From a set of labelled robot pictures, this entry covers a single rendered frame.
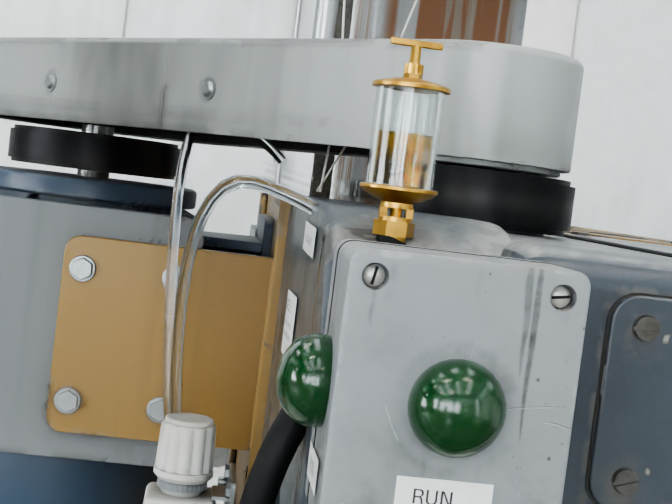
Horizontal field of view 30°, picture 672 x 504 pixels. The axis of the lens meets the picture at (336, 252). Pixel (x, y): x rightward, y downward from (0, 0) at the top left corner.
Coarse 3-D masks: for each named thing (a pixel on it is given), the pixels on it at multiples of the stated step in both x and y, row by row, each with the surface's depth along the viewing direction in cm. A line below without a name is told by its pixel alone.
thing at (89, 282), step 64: (0, 256) 79; (64, 256) 78; (128, 256) 79; (256, 256) 80; (0, 320) 79; (64, 320) 79; (128, 320) 79; (192, 320) 80; (256, 320) 80; (0, 384) 80; (64, 384) 79; (128, 384) 79; (192, 384) 80; (256, 384) 80; (0, 448) 80; (64, 448) 80; (128, 448) 81
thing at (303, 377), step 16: (304, 336) 40; (320, 336) 39; (288, 352) 39; (304, 352) 39; (320, 352) 39; (288, 368) 39; (304, 368) 38; (320, 368) 38; (288, 384) 39; (304, 384) 38; (320, 384) 38; (288, 400) 39; (304, 400) 38; (320, 400) 38; (304, 416) 39; (320, 416) 39
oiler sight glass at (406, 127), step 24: (384, 96) 45; (408, 96) 44; (432, 96) 45; (384, 120) 45; (408, 120) 44; (432, 120) 45; (384, 144) 45; (408, 144) 44; (432, 144) 45; (384, 168) 45; (408, 168) 45; (432, 168) 45
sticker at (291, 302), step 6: (288, 288) 59; (288, 294) 59; (294, 294) 55; (288, 300) 58; (294, 300) 55; (288, 306) 58; (294, 306) 54; (288, 312) 57; (294, 312) 54; (288, 318) 57; (294, 318) 54; (288, 324) 56; (288, 330) 56; (282, 336) 59; (288, 336) 56; (282, 342) 59; (288, 342) 55; (282, 348) 58
